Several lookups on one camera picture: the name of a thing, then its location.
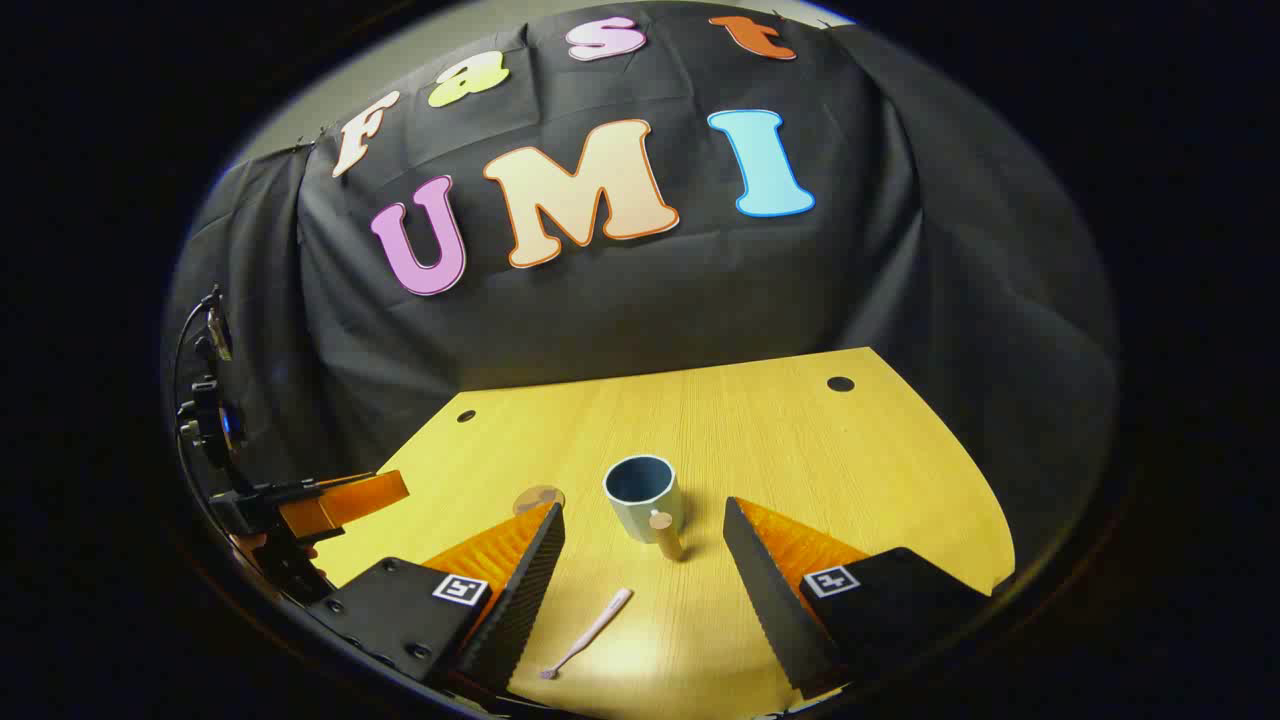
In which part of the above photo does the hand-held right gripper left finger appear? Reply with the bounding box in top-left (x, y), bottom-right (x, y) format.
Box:
top-left (305, 500), bottom-right (567, 701)

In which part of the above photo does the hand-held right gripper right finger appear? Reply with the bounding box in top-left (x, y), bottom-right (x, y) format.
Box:
top-left (722, 496), bottom-right (1001, 701)

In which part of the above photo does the pink toothbrush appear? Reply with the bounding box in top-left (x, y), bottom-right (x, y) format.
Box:
top-left (540, 588), bottom-right (634, 682)

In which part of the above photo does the round cork coaster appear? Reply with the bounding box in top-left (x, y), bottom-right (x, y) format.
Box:
top-left (512, 485), bottom-right (567, 519)

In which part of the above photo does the light green cup wooden handle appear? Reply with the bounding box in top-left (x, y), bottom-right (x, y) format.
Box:
top-left (603, 455), bottom-right (691, 562)

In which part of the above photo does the yellow wooden desktop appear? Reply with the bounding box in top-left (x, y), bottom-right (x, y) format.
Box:
top-left (310, 347), bottom-right (1018, 720)

